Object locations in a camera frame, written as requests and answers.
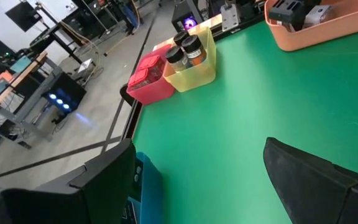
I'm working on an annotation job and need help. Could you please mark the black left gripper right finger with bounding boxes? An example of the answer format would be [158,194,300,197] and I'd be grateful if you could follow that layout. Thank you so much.
[262,136,358,224]

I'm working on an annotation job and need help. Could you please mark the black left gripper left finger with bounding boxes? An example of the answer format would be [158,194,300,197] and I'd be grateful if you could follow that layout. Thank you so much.
[69,138,137,224]

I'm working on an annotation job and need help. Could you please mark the black-lid jar orange powder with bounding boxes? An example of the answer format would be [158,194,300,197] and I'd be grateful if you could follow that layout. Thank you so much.
[181,34,208,67]

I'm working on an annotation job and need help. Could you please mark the black-lid jar green herbs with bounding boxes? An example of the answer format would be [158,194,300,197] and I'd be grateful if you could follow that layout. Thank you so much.
[173,30,191,47]

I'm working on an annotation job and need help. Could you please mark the black-lid spice jar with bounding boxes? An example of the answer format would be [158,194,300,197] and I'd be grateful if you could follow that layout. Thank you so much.
[165,45,193,73]

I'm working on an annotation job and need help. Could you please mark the orange plastic bin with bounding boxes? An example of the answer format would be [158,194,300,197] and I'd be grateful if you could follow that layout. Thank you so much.
[264,0,358,52]

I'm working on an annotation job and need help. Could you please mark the blue plastic bin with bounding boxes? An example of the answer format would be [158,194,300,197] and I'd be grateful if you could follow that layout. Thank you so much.
[121,151,164,224]

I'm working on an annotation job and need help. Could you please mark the silver mounting plate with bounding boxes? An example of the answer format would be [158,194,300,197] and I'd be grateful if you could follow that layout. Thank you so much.
[221,3,241,32]

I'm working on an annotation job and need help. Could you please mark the black computer with lit fans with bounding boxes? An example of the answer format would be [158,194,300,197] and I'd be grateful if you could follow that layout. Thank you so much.
[43,73,88,114]
[171,0,204,32]

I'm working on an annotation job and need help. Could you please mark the red plastic bin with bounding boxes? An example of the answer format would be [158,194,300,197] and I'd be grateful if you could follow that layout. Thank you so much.
[126,43,176,106]

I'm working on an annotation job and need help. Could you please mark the translucent yellow plastic bin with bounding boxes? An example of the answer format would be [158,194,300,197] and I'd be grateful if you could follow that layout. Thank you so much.
[162,26,218,93]

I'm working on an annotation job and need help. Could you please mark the wood-top metal workbench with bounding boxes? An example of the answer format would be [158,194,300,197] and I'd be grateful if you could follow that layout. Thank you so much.
[0,51,62,151]

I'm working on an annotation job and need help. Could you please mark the black monitor on stand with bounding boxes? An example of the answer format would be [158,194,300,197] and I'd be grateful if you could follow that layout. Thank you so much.
[4,0,43,32]

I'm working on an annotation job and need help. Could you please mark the black aluminium table frame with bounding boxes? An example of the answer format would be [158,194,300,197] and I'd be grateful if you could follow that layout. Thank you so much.
[119,83,143,141]

